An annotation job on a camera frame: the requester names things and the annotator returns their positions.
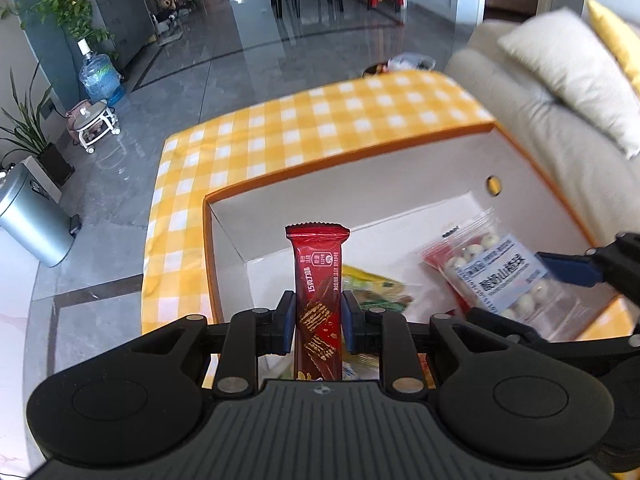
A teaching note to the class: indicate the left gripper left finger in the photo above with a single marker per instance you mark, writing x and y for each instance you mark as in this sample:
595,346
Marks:
249,335

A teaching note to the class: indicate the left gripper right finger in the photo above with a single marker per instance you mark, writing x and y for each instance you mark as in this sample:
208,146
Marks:
388,335

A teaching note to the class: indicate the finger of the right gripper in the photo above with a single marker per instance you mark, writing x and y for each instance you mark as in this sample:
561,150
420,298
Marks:
572,269

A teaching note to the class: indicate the yellow snack packet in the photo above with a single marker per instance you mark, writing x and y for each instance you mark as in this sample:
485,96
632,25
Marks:
377,291

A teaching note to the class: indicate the clear bag white balls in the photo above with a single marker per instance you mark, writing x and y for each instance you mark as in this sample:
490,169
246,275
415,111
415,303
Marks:
505,277

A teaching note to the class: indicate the dark red wafer bar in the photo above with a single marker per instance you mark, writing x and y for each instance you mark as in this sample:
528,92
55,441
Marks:
317,251

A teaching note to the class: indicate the red snack packet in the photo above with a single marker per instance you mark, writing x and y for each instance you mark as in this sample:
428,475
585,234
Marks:
447,261

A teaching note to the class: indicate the beige sofa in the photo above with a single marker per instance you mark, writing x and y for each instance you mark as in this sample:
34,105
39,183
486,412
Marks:
598,181

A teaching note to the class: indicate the orange cardboard box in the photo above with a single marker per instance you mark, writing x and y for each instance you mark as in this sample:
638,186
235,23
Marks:
396,198

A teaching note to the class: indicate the cream cushion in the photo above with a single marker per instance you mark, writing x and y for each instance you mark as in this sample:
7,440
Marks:
563,52

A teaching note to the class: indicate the yellow checkered tablecloth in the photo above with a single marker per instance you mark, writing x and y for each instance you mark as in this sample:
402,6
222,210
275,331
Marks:
316,125

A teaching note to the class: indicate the yellow cushion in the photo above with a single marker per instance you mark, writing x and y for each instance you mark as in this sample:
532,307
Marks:
620,39

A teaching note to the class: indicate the silver trash can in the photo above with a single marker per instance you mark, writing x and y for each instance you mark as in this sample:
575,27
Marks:
31,216

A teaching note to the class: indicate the small white stool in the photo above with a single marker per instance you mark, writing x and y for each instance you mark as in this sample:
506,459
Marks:
87,123

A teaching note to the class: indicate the blue water jug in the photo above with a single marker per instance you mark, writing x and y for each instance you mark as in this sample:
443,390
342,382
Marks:
99,77

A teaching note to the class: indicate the potted plant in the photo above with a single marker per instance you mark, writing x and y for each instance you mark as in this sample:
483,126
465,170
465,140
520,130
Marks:
25,131

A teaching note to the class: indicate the dark grey cabinet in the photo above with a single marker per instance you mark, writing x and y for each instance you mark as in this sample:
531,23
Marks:
129,28

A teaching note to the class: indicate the hanging green plant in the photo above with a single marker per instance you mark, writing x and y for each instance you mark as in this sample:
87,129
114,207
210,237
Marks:
70,0

